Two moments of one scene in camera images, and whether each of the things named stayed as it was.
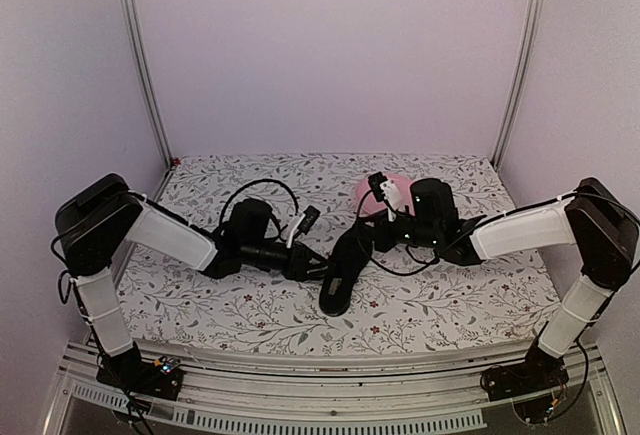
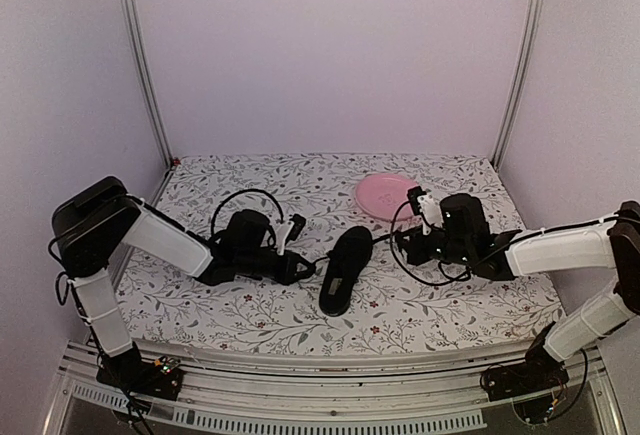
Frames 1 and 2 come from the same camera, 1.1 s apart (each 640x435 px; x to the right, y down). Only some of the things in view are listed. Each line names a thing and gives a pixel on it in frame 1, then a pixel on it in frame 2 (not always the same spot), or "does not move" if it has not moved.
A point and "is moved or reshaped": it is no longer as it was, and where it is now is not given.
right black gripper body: [388, 241] to [423, 254]
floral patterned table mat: [400, 304] does not move
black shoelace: [360, 205] is moved or reshaped
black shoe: [349, 250] does not move
